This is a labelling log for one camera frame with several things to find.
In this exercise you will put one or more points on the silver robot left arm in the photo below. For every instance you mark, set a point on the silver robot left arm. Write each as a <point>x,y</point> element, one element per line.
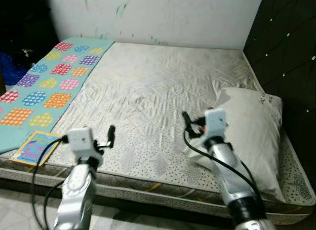
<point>76,195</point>

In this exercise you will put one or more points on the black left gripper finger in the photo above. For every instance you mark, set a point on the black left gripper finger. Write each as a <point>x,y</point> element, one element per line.
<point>111,136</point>

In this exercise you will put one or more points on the blue yellow picture book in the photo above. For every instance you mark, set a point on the blue yellow picture book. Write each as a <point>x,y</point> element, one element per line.
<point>33,148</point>

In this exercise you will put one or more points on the white pillow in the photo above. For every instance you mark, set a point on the white pillow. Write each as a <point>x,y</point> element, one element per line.
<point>254,136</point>

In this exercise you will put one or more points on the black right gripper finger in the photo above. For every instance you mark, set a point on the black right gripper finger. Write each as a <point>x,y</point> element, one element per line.
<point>186,122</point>

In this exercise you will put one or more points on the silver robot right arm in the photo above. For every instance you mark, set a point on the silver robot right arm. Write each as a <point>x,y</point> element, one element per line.
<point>227,176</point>

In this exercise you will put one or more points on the dark tufted headboard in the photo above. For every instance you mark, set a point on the dark tufted headboard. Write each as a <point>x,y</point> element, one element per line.
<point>291,42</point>

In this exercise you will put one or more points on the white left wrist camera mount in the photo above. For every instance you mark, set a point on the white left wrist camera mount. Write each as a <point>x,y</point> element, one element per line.
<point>81,139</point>

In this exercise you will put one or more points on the white dotted quilted mattress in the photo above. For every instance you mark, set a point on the white dotted quilted mattress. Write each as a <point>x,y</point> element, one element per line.
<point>148,92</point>

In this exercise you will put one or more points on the dark bed frame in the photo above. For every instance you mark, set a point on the dark bed frame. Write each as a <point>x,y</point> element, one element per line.
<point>148,208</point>

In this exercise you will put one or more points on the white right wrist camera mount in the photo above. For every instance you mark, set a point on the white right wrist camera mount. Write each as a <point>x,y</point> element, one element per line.
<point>216,121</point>

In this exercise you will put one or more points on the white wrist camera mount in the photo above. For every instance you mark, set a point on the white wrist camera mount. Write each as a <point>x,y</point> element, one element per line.
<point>81,139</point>
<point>216,121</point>

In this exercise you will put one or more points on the blue cloth bundle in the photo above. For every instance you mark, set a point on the blue cloth bundle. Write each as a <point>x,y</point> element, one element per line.
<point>12,69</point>

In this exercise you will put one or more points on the teal mat with coloured shapes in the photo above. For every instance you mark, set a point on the teal mat with coloured shapes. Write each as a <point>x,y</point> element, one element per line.
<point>49,77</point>

